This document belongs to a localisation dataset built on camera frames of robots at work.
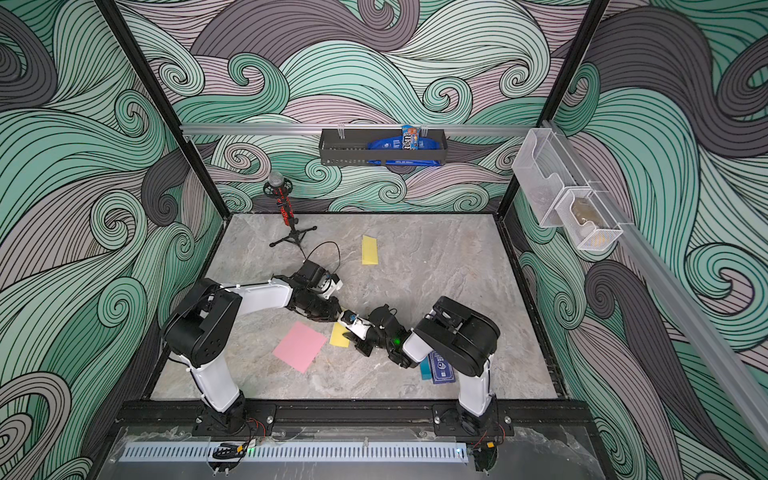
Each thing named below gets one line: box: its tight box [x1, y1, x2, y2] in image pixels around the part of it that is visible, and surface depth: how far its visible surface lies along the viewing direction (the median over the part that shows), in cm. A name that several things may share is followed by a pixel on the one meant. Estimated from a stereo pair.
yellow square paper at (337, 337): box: [330, 322, 351, 348], surface depth 89 cm
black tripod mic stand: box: [262, 179, 318, 247], surface depth 100 cm
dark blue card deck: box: [428, 350, 456, 384], surface depth 81 cm
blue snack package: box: [366, 124, 441, 166], surface depth 93 cm
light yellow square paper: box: [362, 235, 379, 265], surface depth 110 cm
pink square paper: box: [272, 321, 328, 373], surface depth 88 cm
